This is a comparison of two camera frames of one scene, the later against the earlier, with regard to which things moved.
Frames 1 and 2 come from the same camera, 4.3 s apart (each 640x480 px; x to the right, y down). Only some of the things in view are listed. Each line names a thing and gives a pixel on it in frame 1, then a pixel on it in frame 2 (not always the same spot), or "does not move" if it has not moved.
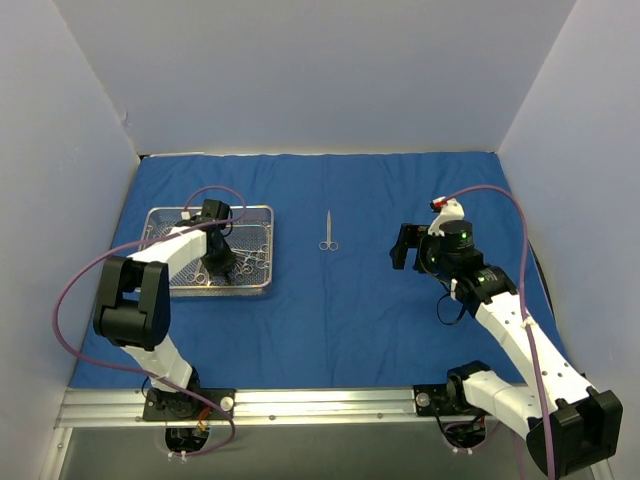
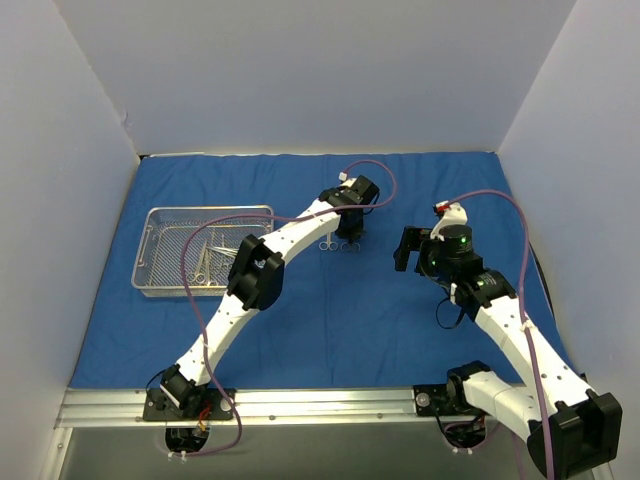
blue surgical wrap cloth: x=340 y=316 does not move
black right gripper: x=415 y=246 does not move
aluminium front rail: x=297 y=407 does not move
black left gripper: x=222 y=253 -> x=351 y=226
